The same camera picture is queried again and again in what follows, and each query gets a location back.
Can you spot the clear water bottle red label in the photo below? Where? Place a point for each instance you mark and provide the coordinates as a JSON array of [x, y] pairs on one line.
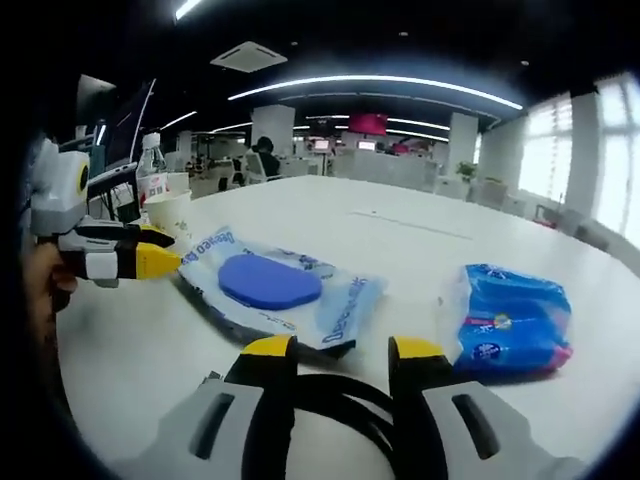
[[150, 170]]

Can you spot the white tabletop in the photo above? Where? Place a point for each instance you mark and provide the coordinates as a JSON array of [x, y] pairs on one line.
[[400, 225]]

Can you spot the white paper cup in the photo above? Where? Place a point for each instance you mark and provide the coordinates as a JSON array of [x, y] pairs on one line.
[[167, 215]]

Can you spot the long ceiling light strip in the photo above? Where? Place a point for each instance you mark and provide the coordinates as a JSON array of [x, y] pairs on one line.
[[186, 9], [375, 79]]

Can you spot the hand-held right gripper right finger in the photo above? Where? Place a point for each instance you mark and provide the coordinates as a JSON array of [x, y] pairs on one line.
[[425, 395]]

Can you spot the person's left hand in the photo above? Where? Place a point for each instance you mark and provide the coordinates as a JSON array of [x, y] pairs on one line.
[[42, 275]]

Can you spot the ceiling air conditioner unit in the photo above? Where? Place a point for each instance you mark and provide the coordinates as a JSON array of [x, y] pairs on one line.
[[249, 56]]

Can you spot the white side desk black frame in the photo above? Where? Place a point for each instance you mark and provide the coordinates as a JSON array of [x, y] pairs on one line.
[[112, 175]]

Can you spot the white office chair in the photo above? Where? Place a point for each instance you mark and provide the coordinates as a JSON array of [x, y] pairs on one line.
[[254, 170]]

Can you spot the red wall screen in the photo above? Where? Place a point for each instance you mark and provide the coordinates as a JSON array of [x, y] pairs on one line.
[[367, 124]]

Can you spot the dark computer monitor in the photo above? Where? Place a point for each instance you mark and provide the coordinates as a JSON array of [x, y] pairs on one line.
[[127, 130]]

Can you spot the small window with blinds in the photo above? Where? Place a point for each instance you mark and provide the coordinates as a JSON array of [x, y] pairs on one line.
[[545, 150]]

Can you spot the wet wipes pack blue lid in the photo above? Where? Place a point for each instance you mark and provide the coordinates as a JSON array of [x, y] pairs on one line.
[[270, 282]]

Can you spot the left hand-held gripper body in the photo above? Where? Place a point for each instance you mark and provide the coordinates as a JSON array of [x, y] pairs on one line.
[[60, 190]]

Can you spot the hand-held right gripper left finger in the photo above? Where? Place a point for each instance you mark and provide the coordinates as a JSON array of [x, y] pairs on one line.
[[250, 410]]

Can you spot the blue tissue packet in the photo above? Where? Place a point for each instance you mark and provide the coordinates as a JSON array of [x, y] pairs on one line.
[[510, 320]]

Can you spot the green potted plant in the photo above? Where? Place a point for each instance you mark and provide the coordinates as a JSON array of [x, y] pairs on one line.
[[466, 171]]

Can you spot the large window with blinds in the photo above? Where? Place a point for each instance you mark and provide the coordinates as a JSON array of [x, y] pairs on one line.
[[620, 160]]

